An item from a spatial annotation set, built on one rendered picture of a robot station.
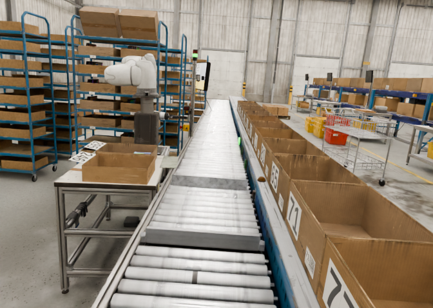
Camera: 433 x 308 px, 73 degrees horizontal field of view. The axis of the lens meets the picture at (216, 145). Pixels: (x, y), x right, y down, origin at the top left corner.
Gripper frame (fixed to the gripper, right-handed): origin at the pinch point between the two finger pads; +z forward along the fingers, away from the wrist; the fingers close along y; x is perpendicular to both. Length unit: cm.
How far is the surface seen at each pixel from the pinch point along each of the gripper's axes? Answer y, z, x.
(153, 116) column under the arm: -84, -13, -11
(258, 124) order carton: -55, 75, -7
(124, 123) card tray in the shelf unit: 21, -72, 15
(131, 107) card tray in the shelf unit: 22, -63, -5
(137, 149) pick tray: -95, -23, 14
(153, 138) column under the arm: -84, -13, 7
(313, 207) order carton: -213, 77, 0
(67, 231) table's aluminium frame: -158, -46, 52
